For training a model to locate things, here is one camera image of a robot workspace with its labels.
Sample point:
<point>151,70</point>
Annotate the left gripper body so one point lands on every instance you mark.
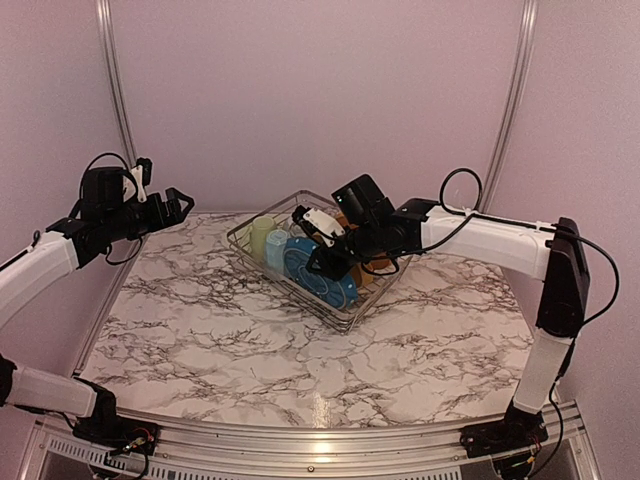
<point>138,225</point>

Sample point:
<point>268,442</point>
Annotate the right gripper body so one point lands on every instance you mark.
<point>340,266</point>

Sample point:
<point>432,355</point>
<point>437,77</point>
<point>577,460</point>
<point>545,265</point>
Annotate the yellow plate front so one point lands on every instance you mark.
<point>364,275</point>

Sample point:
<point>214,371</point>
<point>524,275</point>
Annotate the blue dotted plate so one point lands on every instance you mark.
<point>338,294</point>

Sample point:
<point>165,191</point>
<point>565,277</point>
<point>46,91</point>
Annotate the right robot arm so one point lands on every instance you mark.
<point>549,253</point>

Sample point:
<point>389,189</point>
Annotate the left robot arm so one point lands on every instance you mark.
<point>113,205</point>

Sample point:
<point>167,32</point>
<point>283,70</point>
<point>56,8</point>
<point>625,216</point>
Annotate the light blue mug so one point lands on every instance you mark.
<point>275,244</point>

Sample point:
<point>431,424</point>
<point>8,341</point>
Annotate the green mug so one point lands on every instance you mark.
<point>260,228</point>

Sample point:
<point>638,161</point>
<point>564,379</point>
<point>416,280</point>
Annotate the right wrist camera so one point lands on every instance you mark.
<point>318,225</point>

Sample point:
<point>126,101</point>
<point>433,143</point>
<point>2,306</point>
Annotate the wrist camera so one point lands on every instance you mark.
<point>318,225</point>
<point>137,179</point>

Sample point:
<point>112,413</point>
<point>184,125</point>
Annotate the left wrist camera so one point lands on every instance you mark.
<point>137,179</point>

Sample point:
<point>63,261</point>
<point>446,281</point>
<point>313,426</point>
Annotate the wire dish rack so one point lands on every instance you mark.
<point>340,320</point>

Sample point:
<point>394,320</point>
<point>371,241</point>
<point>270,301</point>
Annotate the left aluminium post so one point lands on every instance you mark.
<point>107,35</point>

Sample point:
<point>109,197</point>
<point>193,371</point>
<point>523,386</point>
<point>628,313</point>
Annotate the aluminium post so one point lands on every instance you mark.
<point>107,35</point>
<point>515,92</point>

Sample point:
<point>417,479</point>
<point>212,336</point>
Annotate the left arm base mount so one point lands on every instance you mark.
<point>122,435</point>

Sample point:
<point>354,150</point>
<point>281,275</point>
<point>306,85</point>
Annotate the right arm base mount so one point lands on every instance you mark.
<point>501,436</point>

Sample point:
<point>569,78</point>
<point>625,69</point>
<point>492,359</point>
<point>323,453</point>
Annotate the front aluminium rail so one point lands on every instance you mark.
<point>190,449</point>

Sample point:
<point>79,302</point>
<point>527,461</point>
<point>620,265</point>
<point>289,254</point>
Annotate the right aluminium post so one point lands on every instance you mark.
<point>515,92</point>

